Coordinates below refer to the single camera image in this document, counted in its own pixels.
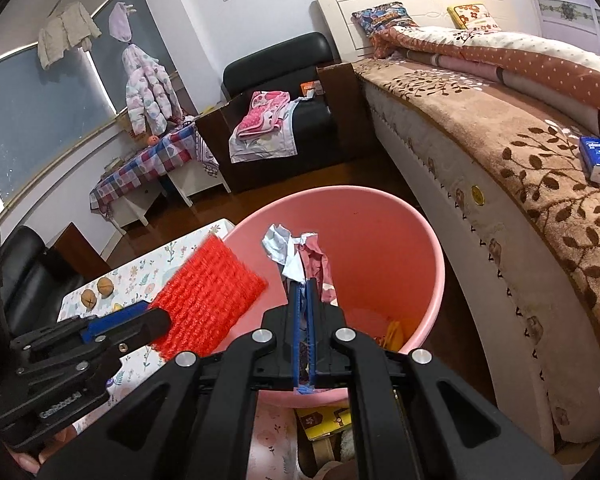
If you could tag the beige hanging jacket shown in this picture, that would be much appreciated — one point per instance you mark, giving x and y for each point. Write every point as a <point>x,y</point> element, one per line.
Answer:
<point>65,35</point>

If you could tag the blue tissue pack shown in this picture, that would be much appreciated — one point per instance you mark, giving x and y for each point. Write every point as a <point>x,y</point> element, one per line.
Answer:
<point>597,157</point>

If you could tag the large bay window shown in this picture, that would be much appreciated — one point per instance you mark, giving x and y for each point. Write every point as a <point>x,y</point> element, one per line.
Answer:
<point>30,110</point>

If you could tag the white printed cloth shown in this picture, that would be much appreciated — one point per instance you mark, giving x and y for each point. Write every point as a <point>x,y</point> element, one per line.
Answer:
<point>265,150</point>

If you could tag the white desk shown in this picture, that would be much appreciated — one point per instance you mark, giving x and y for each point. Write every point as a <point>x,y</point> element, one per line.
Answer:
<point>195,175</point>

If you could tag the pink plastic bucket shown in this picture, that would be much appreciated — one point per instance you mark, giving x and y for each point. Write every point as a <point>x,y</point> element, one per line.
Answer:
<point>380,270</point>

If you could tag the person's left hand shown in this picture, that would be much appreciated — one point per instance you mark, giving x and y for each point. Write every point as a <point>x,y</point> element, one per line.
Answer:
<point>27,462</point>

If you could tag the black leather armchair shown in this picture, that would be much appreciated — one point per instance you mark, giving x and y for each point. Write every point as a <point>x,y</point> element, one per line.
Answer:
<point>280,60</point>
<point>25,270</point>

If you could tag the red foam net sleeve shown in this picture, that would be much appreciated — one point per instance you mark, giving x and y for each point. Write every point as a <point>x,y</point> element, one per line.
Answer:
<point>210,290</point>

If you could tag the orange dotted quilt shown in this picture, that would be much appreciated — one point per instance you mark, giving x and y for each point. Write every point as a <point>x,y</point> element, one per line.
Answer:
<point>530,55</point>

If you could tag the pastel dotted puffer jacket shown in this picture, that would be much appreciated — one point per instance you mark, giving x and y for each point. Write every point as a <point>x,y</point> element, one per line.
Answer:
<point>147,95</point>

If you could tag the small orange box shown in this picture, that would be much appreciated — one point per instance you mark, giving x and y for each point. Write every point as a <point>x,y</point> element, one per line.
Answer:
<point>311,89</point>

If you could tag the checkered cloth side table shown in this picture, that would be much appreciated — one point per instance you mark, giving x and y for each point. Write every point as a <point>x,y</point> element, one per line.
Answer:
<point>145,160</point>

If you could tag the pink folded clothes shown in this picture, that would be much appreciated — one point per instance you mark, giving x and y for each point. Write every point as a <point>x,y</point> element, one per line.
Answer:
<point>262,115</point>

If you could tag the bed with brown blanket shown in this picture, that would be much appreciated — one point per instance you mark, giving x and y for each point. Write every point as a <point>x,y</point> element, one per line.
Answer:
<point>530,160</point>

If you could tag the cream bed headboard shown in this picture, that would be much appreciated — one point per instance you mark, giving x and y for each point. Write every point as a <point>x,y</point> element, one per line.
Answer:
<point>340,15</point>

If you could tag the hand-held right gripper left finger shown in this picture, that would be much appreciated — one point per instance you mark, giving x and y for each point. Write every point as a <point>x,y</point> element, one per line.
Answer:
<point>296,330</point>

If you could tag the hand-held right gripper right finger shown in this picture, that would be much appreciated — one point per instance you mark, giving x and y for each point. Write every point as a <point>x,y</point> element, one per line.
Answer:
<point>314,340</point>

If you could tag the yellow cardboard box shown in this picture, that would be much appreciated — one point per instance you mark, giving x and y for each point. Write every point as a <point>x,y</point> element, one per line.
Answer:
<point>320,420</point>

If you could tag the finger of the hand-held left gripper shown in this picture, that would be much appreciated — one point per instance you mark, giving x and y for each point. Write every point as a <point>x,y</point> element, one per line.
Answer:
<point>140,332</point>
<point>115,317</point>

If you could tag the colourful patterned pillow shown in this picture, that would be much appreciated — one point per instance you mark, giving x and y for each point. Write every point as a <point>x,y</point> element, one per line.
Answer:
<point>380,17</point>

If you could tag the large red-white paper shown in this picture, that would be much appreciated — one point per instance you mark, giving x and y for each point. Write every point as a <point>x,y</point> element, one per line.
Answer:
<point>285,250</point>

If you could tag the brown walnut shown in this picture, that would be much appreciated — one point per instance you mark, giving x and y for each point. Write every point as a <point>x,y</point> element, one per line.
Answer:
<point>105,287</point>
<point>89,298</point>

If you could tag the yellow floral pillow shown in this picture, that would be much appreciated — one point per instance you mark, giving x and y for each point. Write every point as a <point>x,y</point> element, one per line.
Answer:
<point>472,16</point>

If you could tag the white quilted mattress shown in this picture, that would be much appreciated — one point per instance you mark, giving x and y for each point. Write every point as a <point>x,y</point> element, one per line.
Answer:
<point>470,260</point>

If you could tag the purple hat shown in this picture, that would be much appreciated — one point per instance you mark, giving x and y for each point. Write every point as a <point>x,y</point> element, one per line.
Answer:
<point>121,22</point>

